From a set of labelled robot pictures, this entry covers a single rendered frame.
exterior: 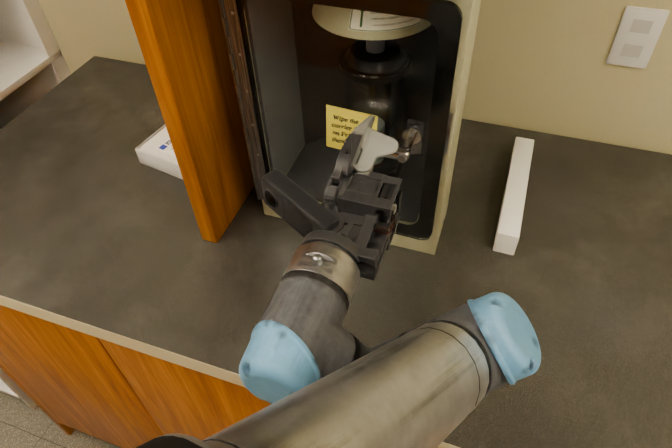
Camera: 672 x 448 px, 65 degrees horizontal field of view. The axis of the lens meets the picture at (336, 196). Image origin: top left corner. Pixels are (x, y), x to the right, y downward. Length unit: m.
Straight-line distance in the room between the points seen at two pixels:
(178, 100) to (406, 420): 0.57
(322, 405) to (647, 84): 1.01
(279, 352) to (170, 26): 0.45
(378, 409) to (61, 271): 0.79
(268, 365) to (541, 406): 0.45
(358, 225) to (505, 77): 0.67
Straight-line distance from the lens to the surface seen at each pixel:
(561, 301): 0.92
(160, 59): 0.74
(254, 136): 0.85
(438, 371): 0.38
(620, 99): 1.21
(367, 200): 0.59
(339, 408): 0.30
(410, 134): 0.73
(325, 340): 0.50
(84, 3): 1.58
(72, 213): 1.12
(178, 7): 0.76
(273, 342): 0.48
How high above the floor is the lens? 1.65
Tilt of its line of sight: 45 degrees down
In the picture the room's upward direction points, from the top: 3 degrees counter-clockwise
